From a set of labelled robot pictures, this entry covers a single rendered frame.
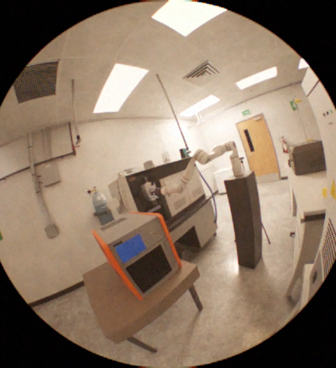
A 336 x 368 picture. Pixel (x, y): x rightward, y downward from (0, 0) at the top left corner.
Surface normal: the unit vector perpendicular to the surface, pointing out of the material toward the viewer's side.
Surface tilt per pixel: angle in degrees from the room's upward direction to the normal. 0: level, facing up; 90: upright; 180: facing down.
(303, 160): 90
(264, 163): 90
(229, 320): 0
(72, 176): 90
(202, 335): 0
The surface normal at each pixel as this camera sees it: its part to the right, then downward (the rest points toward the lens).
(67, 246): 0.65, -0.15
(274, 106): -0.69, 0.30
